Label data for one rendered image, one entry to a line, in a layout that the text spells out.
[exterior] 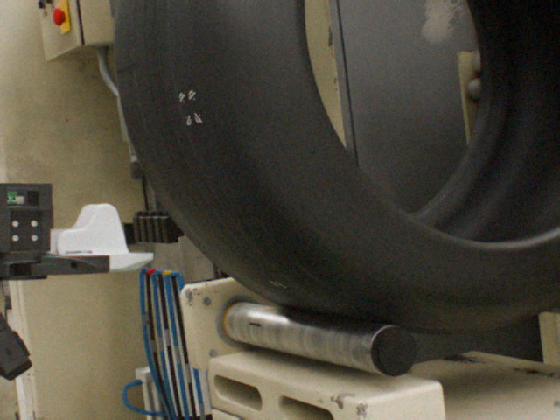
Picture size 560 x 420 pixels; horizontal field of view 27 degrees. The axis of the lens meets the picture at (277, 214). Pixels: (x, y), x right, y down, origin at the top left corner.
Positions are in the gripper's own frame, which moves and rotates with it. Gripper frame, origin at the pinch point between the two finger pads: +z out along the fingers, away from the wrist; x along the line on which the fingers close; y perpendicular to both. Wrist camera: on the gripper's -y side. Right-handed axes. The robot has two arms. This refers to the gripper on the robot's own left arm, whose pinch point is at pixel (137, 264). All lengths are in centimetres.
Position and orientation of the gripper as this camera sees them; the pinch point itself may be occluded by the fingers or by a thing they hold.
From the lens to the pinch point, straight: 104.0
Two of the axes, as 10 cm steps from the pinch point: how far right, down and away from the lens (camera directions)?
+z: 9.0, 0.0, 4.3
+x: -4.3, 0.0, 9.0
